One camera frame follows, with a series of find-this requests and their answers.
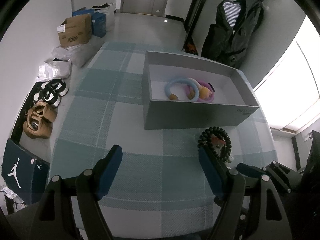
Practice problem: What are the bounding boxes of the large black spiral hair tie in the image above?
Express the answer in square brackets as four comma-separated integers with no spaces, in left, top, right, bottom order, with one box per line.
[197,126,232,162]

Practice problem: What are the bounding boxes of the black white hair clip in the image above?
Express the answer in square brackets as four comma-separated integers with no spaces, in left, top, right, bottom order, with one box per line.
[208,83,215,93]

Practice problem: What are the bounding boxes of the purple hair ring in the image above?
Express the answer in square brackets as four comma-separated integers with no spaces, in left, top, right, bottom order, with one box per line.
[187,80,217,103]

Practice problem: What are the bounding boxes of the blue hair ring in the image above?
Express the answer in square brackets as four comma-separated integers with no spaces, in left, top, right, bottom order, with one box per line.
[164,77,201,101]

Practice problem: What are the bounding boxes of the small orange figurine clip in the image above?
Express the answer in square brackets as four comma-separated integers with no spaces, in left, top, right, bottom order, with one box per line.
[211,135,226,156]

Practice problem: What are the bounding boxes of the dark blue Jordan box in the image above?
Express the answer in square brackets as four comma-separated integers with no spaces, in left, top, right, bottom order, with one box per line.
[2,138,50,205]

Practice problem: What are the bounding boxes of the brown shoes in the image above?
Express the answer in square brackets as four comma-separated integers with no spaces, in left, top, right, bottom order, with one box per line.
[23,101,57,139]

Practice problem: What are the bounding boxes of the black white sneakers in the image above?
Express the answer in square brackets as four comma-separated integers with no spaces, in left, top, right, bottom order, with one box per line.
[33,79,69,108]

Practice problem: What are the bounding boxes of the grey open cardboard box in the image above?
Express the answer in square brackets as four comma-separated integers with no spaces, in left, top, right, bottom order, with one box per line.
[142,51,259,129]

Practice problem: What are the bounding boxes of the white plastic bag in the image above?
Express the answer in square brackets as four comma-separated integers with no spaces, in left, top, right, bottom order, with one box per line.
[35,60,72,82]

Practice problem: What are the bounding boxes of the clear plastic bag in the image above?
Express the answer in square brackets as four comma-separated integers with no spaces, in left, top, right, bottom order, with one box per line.
[51,40,103,68]

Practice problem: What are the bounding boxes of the black hanging jacket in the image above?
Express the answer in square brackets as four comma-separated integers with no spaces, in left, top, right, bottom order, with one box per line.
[201,0,264,69]

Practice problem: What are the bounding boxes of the brown cardboard box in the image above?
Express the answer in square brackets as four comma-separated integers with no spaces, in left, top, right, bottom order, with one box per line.
[57,14,92,47]

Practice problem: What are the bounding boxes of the blue shoe box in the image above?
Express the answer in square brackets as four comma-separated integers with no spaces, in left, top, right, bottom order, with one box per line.
[72,8,106,38]

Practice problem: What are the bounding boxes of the white bag with clothes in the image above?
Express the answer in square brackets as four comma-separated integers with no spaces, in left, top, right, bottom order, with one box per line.
[92,3,116,32]

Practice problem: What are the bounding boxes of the black tripod stand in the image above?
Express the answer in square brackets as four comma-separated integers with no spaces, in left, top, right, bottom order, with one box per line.
[182,0,206,55]

